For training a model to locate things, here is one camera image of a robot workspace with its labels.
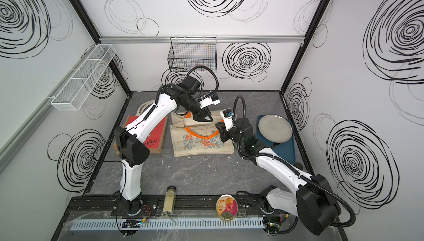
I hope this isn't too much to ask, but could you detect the cream floral canvas tote bag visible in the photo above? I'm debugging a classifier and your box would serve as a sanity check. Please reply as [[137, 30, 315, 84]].
[[170, 111, 235, 157]]

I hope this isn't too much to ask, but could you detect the red Christmas jute bag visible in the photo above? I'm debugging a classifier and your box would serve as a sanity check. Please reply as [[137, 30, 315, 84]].
[[124, 100, 168, 154]]

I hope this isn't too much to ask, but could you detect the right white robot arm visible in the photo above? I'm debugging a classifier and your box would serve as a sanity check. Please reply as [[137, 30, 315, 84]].
[[215, 122, 341, 235]]

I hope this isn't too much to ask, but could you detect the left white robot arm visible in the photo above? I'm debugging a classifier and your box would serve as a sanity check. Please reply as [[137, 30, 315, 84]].
[[114, 75, 213, 202]]

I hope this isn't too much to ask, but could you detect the grey striped ceramic plate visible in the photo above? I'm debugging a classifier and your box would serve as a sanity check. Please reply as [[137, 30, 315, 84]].
[[258, 115, 293, 143]]

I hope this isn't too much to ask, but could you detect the teal plastic tray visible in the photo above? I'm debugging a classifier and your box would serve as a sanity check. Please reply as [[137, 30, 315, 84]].
[[256, 115, 296, 164]]

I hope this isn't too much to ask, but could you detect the round candy tin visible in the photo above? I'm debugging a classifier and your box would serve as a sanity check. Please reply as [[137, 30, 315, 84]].
[[216, 194, 238, 221]]

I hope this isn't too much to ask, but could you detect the gold bottle with black cap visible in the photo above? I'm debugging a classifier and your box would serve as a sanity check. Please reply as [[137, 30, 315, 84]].
[[163, 186, 176, 214]]

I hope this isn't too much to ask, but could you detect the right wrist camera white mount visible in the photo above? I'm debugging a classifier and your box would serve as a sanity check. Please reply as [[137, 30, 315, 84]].
[[220, 108, 234, 131]]

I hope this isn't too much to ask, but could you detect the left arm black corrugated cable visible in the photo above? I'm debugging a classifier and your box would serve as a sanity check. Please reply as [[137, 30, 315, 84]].
[[186, 65, 220, 96]]

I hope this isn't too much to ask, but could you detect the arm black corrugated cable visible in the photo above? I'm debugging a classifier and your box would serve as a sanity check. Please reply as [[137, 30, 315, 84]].
[[186, 65, 220, 96], [232, 95, 357, 228]]

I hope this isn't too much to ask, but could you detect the black wire wall basket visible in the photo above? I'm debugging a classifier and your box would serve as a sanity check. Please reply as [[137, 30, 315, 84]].
[[167, 36, 218, 72]]

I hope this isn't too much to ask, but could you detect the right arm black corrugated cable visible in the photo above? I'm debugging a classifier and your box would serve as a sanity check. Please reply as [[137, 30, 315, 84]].
[[232, 95, 357, 228]]

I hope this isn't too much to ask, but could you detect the white wire wall shelf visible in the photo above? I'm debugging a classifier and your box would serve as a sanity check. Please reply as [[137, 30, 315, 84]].
[[51, 44, 117, 111]]

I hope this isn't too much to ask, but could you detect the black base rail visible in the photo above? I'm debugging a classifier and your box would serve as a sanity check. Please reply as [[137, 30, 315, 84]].
[[65, 192, 285, 217]]

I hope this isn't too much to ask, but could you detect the white slotted cable duct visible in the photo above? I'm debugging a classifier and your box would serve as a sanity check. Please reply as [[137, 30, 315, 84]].
[[70, 217, 265, 231]]

